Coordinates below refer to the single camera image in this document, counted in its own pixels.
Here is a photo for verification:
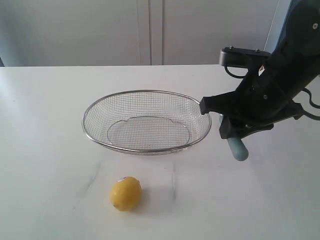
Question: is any yellow lemon with sticker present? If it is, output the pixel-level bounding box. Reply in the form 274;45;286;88
109;176;142;212

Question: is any teal handled vegetable peeler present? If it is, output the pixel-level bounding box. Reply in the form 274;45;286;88
217;113;249;163

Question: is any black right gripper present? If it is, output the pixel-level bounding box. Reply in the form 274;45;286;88
199;48;304;139

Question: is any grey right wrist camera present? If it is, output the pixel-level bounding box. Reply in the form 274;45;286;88
219;46;271;69

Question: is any oval steel mesh basket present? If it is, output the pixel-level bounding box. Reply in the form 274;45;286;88
81;89;212;156

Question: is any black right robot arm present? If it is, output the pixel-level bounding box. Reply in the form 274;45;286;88
199;0;320;139

